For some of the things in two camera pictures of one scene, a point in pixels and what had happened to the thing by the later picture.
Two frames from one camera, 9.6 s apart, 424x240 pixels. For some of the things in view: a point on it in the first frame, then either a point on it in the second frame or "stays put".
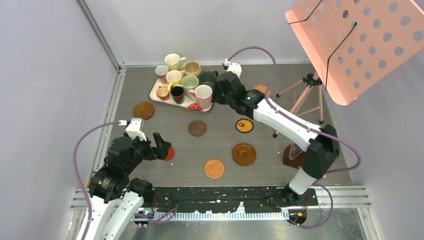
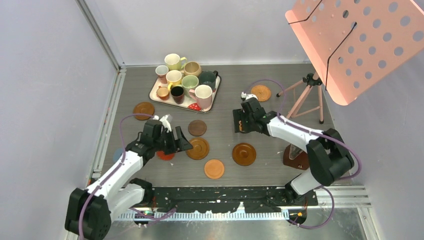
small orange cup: x=163 y=93 stays put
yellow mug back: x=174 y=62 stays put
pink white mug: x=202 y=94 stays put
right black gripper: x=216 y=91 to x=240 y=114
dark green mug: x=207 y=77 stays put
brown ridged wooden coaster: x=144 y=110 to x=200 y=149
